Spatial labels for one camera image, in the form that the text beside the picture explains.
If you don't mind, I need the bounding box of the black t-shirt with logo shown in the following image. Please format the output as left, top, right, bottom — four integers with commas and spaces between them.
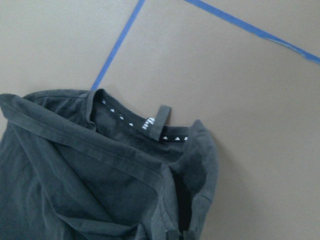
0, 89, 218, 240

